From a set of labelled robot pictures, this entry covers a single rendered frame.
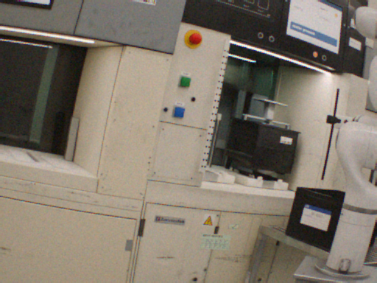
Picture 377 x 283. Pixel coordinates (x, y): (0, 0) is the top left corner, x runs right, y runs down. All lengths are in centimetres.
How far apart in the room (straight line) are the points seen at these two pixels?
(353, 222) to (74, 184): 91
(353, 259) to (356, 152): 30
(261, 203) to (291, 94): 64
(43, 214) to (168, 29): 73
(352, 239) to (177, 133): 79
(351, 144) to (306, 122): 104
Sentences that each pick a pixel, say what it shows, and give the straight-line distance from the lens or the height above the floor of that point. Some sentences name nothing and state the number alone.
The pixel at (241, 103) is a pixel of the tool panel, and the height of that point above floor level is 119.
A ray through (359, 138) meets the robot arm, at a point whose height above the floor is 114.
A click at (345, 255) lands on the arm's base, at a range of 162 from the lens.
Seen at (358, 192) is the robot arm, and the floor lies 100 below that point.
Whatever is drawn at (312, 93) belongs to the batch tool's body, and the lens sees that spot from 262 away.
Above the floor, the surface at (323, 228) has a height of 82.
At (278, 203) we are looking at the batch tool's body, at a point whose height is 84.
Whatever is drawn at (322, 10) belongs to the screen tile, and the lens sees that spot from 240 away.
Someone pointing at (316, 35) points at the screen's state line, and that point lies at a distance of 237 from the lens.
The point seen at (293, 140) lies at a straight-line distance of 256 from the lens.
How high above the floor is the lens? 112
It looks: 3 degrees down
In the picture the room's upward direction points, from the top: 11 degrees clockwise
